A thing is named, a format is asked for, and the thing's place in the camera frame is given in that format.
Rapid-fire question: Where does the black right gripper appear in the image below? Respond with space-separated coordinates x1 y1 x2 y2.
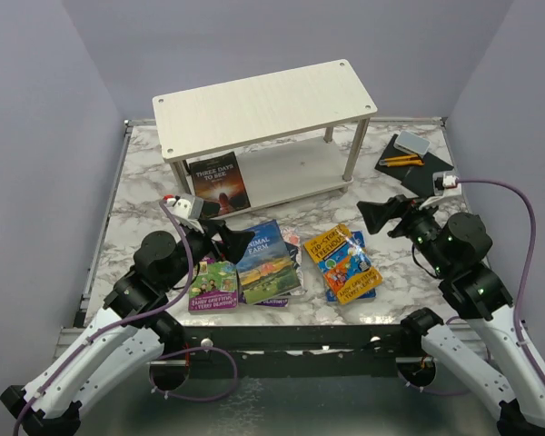
358 191 451 274

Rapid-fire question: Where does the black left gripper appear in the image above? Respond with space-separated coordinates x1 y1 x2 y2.
163 217 256 290

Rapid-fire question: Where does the Animal Farm book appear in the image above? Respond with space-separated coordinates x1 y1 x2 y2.
236 220 301 304

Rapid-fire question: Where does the yellow 130-Storey Treehouse book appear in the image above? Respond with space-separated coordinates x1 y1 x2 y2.
303 223 382 305

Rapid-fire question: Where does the Little Women book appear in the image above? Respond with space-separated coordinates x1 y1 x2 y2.
280 226 306 299

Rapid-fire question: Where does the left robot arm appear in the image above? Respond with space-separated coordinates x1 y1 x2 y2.
0 220 254 435

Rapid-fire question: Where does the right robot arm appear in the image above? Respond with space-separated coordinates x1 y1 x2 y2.
357 195 545 435

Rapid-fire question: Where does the purple green treehouse book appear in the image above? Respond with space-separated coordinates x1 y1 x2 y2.
188 258 239 313

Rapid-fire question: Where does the large black mat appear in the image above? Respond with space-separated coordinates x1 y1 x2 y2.
373 133 455 185

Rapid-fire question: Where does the small black mat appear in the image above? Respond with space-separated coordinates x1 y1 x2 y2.
401 166 444 198

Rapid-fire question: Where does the Three Days to See book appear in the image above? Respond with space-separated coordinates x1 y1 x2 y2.
189 152 251 218

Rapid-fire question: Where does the purple 52-Storey Treehouse book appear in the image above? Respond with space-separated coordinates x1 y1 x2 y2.
237 272 287 307

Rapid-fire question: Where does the grey white box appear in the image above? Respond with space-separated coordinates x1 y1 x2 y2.
393 131 431 157

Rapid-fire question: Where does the blue treehouse book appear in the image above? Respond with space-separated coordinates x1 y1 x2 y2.
319 231 382 304

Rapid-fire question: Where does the white two-tier shelf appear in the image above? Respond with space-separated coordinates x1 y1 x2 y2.
153 59 377 211

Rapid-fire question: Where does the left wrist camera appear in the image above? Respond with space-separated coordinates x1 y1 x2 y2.
163 193 204 232

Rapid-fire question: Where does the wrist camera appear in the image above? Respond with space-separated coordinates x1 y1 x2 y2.
419 172 462 210
163 193 204 232

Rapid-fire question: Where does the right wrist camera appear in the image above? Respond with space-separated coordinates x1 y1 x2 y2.
419 172 462 210

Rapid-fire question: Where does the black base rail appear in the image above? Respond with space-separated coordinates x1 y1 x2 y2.
186 324 425 378

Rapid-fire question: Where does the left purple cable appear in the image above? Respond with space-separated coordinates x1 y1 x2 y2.
11 199 240 436

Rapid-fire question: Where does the purple cable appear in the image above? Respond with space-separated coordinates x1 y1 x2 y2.
403 178 545 410
11 199 240 436

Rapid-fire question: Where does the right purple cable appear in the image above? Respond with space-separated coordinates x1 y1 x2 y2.
403 178 545 410

